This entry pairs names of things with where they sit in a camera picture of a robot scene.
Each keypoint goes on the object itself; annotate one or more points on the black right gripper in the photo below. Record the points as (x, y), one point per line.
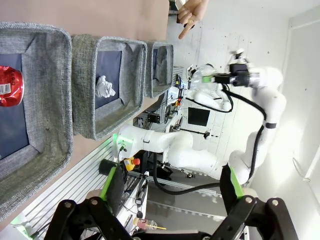
(240, 79)

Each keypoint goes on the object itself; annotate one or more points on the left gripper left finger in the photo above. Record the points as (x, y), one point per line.
(116, 190)

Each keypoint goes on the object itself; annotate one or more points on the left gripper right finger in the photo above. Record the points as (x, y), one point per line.
(226, 190)

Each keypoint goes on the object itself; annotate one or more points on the clear bottle with pink label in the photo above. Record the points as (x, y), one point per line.
(207, 70)

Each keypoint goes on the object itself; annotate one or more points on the crushed red soda can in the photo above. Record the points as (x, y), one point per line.
(11, 87)

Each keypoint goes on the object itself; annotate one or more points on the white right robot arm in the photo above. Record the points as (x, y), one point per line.
(185, 150)

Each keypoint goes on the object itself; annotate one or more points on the person's left hand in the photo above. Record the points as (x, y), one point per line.
(193, 11)

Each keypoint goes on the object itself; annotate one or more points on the black cylinder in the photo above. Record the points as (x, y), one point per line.
(106, 167)

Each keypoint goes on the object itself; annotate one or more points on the yellow red emergency stop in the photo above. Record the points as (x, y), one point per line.
(131, 163)

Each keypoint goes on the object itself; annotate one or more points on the black monitor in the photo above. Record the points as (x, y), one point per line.
(198, 117)

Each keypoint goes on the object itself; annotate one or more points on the pink drink bottle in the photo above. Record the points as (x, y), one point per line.
(145, 223)

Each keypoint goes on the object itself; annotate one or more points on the grey fabric basket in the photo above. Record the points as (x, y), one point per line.
(82, 100)
(163, 87)
(47, 100)

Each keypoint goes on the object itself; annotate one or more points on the crumpled white paper ball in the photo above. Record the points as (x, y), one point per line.
(105, 87)

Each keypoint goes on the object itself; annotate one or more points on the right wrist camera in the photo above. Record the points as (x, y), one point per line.
(238, 66)

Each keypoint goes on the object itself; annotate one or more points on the aluminium profile frame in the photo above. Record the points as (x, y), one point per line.
(75, 180)

